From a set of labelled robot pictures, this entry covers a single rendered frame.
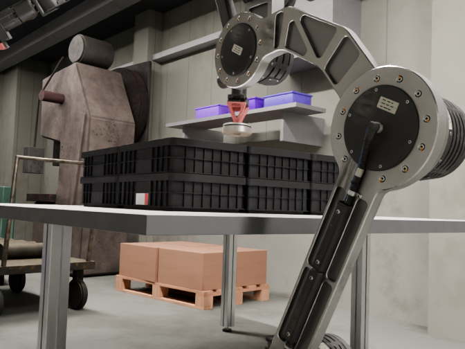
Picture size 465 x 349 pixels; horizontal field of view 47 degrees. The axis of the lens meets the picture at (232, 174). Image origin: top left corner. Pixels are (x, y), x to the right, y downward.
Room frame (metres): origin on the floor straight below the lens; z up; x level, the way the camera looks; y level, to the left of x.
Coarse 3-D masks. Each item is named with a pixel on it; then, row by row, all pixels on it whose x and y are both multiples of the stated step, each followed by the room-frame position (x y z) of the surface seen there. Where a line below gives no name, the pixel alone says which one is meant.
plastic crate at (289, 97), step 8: (264, 96) 4.03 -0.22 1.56; (272, 96) 3.98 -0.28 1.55; (280, 96) 3.91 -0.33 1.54; (288, 96) 3.85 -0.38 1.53; (296, 96) 3.84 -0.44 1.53; (304, 96) 3.90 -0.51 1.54; (312, 96) 3.94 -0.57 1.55; (264, 104) 4.04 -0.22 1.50; (272, 104) 3.98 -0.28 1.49; (280, 104) 3.91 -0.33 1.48
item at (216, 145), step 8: (128, 144) 1.91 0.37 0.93; (136, 144) 1.86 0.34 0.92; (144, 144) 1.81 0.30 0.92; (152, 144) 1.76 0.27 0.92; (160, 144) 1.72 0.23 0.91; (168, 144) 1.67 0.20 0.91; (176, 144) 1.66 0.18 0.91; (184, 144) 1.68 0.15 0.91; (192, 144) 1.69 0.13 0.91; (200, 144) 1.71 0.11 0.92; (208, 144) 1.73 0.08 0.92; (216, 144) 1.75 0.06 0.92; (224, 144) 1.77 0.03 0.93; (232, 144) 1.79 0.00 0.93
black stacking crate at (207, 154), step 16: (128, 160) 1.93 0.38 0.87; (144, 160) 1.81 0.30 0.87; (160, 160) 1.74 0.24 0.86; (176, 160) 1.68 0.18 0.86; (192, 160) 1.71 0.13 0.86; (208, 160) 1.74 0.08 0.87; (224, 160) 1.78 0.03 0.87; (240, 160) 1.82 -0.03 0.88; (224, 176) 1.79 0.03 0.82; (240, 176) 1.81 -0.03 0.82
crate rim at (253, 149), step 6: (252, 150) 1.84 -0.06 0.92; (258, 150) 1.85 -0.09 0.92; (264, 150) 1.87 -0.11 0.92; (270, 150) 1.88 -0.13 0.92; (276, 150) 1.90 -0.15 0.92; (282, 150) 1.91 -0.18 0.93; (288, 150) 1.93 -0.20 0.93; (288, 156) 1.93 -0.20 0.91; (294, 156) 1.95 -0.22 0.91; (300, 156) 1.97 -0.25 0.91; (306, 156) 1.98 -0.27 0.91
